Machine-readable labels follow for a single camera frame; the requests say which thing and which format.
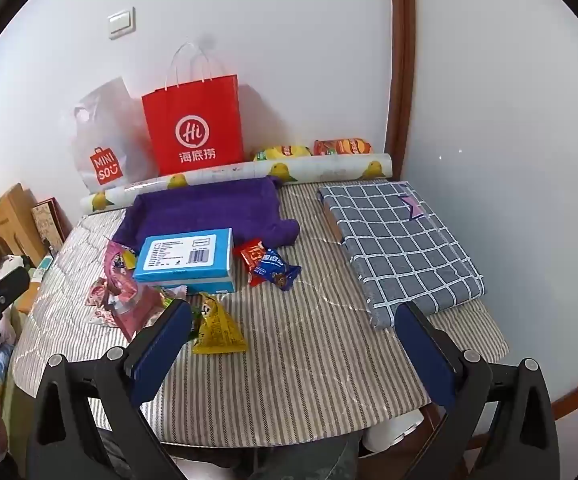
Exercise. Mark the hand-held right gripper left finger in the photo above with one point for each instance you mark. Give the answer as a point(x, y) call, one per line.
point(161, 345)

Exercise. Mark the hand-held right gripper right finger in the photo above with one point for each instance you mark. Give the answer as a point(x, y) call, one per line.
point(424, 355)

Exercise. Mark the pink bear snack packet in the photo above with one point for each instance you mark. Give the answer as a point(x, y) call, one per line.
point(139, 310)

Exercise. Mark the yellow snack packet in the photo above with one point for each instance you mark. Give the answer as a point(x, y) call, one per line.
point(219, 332)

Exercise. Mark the red white snack packet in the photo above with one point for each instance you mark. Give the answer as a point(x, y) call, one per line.
point(98, 300)

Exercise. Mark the blue snack packet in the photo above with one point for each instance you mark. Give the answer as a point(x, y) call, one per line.
point(281, 270)

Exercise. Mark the teal packet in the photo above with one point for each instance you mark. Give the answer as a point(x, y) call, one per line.
point(43, 266)

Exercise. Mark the wooden furniture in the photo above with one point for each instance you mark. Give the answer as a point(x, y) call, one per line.
point(14, 220)

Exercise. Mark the patterned box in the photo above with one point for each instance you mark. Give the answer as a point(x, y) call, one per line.
point(49, 227)

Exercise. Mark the white round object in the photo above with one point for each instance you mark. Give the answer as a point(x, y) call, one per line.
point(394, 432)

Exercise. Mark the blue box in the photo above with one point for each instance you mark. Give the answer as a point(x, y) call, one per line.
point(184, 255)

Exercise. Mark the striped table cover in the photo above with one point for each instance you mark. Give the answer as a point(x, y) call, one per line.
point(309, 360)

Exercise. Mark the blue checked cloth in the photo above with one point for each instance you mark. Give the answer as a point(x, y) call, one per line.
point(394, 240)

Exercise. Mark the purple towel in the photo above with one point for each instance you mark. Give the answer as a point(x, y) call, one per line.
point(204, 205)

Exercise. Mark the white plastic bag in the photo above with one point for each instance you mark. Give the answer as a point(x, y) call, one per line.
point(109, 135)

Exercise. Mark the rolled duck-print mat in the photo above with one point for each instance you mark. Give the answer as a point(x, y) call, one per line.
point(319, 167)

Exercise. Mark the red chips bag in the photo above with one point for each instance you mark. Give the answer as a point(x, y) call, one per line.
point(344, 146)

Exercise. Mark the yellow chips bag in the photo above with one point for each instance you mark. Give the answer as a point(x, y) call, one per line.
point(281, 152)

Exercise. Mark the red paper bag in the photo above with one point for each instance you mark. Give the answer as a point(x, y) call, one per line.
point(194, 120)

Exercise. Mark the white wall switch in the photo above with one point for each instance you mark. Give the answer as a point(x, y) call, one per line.
point(121, 22)

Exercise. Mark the wooden door frame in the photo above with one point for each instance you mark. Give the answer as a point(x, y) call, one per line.
point(401, 60)

